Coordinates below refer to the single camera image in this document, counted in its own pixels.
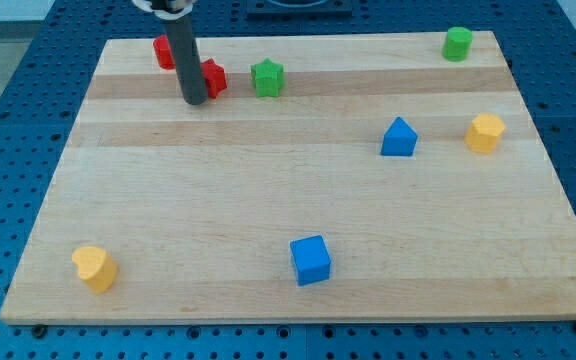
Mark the blue triangular prism block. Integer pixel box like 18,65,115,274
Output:
380,117,418,157

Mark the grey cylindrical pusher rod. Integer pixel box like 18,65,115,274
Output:
164,14,208,105

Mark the green cylinder block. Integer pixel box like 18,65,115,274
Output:
442,26,473,62

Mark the yellow heart block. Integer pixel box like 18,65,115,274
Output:
71,246,119,294

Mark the green star block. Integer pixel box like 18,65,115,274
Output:
251,58,284,97

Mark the red star block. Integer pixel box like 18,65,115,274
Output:
201,58,227,99

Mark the blue cube block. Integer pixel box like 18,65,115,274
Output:
290,235,331,286

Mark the red round block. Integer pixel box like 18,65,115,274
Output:
152,34,175,70

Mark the yellow hexagon block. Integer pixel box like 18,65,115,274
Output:
464,113,506,154

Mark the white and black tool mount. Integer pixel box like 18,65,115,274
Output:
132,0,196,21

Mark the light wooden board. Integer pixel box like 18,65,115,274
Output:
0,31,576,325

